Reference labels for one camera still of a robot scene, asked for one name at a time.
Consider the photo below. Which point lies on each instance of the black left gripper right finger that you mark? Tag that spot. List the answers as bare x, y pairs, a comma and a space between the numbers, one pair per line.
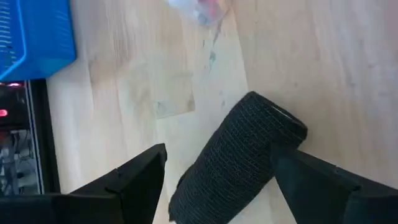
317, 193

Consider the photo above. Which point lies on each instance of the clear tape patch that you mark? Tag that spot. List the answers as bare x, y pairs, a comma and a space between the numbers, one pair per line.
175, 96

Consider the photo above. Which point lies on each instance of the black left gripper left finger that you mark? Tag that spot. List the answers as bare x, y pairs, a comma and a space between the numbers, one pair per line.
136, 186

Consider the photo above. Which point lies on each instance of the blue plastic basket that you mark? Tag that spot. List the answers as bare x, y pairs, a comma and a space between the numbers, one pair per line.
40, 37

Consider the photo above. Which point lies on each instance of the black aluminium table frame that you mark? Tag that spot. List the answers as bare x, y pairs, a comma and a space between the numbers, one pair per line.
46, 140

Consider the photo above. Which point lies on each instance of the black bandage roll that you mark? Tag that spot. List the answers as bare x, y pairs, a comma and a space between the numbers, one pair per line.
236, 155

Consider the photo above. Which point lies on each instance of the clear pill bottle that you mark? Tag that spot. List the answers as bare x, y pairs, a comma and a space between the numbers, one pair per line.
202, 11

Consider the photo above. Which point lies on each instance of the black device with red lights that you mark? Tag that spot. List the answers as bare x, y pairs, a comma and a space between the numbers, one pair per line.
12, 105

